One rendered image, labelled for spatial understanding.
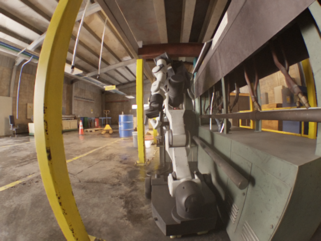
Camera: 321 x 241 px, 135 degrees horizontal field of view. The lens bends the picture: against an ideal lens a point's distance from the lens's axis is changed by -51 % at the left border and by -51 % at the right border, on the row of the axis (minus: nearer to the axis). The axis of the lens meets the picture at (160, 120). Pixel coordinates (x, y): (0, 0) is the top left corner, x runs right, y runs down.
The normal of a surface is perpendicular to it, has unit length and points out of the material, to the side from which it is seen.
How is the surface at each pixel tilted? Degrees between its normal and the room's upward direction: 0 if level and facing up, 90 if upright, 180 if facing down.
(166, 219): 0
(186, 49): 90
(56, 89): 90
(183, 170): 31
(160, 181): 45
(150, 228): 0
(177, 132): 51
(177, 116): 65
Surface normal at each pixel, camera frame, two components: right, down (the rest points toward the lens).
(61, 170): 1.00, -0.02
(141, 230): -0.03, -1.00
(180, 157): 0.01, -0.70
